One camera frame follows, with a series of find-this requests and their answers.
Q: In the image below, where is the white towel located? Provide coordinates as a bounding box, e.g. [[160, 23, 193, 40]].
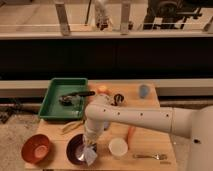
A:
[[82, 136, 98, 166]]

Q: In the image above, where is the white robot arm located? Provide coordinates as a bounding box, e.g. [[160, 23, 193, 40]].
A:
[[84, 94, 213, 171]]

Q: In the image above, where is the purple bowl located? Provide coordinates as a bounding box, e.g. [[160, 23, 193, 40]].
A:
[[66, 134, 87, 165]]

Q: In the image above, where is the orange bowl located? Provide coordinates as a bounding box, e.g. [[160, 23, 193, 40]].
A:
[[21, 134, 51, 164]]

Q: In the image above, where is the blue sponge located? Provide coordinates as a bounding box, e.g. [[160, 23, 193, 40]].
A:
[[104, 122, 110, 131]]

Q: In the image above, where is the white cup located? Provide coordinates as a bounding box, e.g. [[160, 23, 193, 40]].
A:
[[108, 138, 128, 159]]

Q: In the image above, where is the orange carrot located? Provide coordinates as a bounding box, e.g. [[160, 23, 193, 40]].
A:
[[126, 126, 136, 149]]

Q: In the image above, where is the black round object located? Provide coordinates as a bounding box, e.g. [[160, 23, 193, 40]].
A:
[[114, 94, 124, 105]]

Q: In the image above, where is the orange fruit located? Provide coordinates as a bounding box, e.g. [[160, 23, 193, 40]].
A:
[[97, 85, 110, 95]]

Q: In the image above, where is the green plastic tray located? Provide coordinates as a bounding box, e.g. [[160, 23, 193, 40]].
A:
[[39, 78, 88, 121]]

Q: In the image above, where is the blue cup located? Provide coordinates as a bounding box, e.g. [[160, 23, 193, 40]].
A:
[[139, 85, 150, 98]]

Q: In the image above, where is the black handled kitchen utensil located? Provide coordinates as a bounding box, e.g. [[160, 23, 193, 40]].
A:
[[59, 91, 95, 105]]

